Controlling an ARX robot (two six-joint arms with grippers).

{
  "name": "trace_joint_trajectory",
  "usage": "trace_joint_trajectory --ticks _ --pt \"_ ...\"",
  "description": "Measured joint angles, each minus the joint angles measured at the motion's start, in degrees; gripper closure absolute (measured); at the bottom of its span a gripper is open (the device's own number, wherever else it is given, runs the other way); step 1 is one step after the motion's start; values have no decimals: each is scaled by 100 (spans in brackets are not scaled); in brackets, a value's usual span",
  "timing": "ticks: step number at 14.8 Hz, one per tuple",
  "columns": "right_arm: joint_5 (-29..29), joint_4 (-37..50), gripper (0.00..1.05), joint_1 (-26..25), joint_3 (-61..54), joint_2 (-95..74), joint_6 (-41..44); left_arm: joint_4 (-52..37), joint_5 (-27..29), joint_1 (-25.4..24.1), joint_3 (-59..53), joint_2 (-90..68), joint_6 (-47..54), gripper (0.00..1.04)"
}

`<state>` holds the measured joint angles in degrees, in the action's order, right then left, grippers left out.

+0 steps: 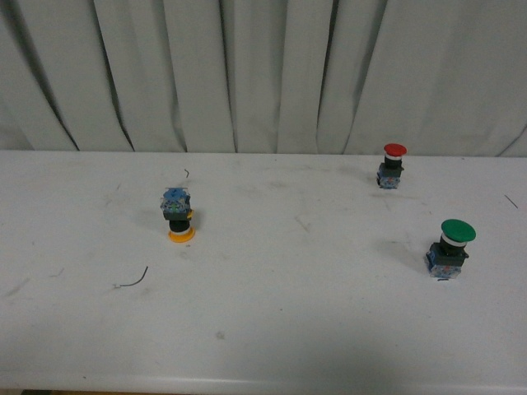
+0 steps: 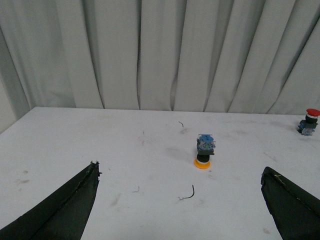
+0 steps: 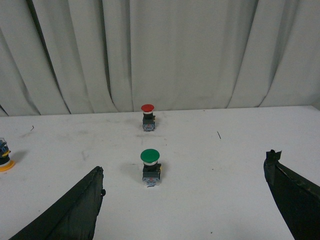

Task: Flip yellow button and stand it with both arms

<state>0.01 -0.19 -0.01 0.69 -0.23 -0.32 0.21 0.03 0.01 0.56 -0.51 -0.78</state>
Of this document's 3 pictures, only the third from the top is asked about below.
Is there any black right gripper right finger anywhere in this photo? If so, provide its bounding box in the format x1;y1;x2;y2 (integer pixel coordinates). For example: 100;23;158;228
263;149;320;240

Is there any white pleated curtain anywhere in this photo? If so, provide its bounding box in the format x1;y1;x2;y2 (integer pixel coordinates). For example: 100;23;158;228
0;0;320;117

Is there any red push button switch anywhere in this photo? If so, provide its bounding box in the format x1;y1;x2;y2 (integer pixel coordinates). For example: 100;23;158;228
140;104;156;132

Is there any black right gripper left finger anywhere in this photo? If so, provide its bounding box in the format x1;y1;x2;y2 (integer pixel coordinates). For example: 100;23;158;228
11;166;106;240

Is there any yellow push button switch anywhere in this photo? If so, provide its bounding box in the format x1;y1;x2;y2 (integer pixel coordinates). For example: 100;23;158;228
0;137;15;172

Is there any green push button switch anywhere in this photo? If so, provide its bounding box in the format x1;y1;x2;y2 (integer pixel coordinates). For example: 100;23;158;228
140;148;162;187

